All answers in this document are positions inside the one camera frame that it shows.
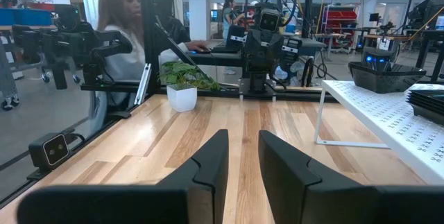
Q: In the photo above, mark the red bin rack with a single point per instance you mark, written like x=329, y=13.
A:
x=341, y=15

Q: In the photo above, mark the black desk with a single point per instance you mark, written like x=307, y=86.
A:
x=215, y=58

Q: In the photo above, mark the black device with blue lights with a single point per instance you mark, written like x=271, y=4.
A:
x=376, y=57

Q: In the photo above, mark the person's hand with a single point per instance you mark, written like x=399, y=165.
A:
x=197, y=46

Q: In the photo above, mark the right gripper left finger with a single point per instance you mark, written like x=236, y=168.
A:
x=208, y=182

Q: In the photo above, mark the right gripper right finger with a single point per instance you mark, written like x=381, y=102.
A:
x=295, y=189

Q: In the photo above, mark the black depth camera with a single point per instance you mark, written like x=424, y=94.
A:
x=55, y=151

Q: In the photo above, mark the black small square plate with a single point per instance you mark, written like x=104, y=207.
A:
x=430, y=94
x=418, y=105
x=416, y=98
x=430, y=114
x=416, y=101

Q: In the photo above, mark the blue storage bin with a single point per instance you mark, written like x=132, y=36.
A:
x=24, y=16

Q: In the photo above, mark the black wavy square plate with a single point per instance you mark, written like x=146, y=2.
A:
x=406, y=68
x=381, y=82

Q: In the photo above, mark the person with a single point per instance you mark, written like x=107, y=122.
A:
x=229, y=16
x=121, y=61

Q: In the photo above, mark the white perforated metal shelf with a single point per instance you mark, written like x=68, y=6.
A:
x=381, y=120

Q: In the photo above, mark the black monitor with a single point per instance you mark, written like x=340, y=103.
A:
x=419, y=10

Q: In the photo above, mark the silver aluminium bracket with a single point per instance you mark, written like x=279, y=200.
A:
x=143, y=85

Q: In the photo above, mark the green plant in white pot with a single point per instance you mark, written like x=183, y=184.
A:
x=181, y=99

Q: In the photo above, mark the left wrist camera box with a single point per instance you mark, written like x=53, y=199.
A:
x=268, y=21

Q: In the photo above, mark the bulky black robot arm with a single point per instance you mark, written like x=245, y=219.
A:
x=79, y=42

